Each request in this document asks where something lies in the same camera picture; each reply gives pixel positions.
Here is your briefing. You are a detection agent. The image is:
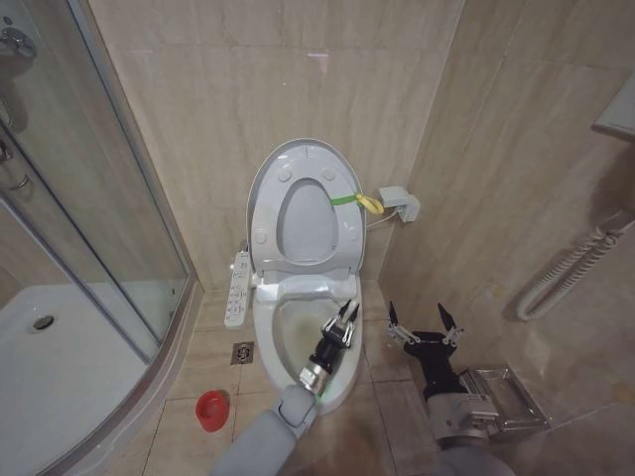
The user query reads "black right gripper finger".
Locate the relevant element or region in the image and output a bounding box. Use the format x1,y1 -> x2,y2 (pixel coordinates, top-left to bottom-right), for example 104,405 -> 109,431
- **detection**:
385,299 -> 419,348
436,301 -> 466,347

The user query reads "white shower tray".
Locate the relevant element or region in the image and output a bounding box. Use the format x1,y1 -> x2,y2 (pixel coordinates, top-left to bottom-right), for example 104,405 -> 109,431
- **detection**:
0,281 -> 195,476

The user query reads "chrome paper holder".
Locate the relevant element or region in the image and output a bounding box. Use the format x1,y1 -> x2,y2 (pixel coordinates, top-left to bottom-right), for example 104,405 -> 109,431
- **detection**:
468,363 -> 551,438

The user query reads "white toilet lid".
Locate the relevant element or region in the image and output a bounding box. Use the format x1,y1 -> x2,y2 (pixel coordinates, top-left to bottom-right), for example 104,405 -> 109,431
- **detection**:
245,138 -> 367,276

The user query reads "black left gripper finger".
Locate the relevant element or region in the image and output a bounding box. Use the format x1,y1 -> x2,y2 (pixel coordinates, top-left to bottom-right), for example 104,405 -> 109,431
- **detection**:
323,299 -> 349,332
343,301 -> 361,345

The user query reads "red plastic cup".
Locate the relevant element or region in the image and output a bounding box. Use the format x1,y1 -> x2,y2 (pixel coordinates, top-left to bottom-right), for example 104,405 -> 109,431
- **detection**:
194,389 -> 227,420

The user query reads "white toilet seat ring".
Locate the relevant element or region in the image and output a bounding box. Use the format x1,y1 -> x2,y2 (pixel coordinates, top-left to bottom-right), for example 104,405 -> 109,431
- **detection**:
250,148 -> 366,273

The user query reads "chrome shower door handle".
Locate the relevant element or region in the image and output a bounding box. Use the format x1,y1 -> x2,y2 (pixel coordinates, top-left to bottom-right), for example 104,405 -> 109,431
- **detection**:
0,137 -> 32,193

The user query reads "white power cable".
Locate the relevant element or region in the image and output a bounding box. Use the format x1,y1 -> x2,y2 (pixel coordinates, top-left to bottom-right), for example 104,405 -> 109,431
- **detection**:
365,204 -> 399,231

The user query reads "grey wall socket box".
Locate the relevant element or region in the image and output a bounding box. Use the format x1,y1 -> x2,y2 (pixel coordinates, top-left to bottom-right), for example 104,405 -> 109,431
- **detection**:
378,184 -> 423,224

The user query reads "chrome shower faucet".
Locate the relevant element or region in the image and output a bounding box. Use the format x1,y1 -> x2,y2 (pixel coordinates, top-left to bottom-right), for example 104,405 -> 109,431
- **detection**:
0,26 -> 39,64

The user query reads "metal floor drain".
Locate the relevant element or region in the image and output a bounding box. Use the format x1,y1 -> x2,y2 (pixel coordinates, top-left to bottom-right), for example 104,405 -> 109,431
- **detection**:
231,340 -> 256,366

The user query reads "white toilet bowl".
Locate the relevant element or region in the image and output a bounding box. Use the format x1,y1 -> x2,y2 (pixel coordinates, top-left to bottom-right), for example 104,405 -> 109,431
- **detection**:
250,274 -> 365,416

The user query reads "white bidet control panel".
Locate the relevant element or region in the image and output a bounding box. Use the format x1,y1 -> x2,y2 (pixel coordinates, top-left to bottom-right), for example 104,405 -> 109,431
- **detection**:
222,249 -> 252,330

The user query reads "glass shower enclosure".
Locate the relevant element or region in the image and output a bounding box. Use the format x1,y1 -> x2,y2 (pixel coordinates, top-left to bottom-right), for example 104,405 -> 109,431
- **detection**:
0,0 -> 195,366

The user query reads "white wall shelf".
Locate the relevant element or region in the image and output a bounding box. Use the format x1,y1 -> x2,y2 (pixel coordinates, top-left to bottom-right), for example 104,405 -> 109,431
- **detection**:
591,72 -> 635,144

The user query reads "yellow strap loop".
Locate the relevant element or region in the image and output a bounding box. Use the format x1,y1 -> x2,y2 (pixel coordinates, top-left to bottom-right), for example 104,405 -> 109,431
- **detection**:
354,192 -> 386,215

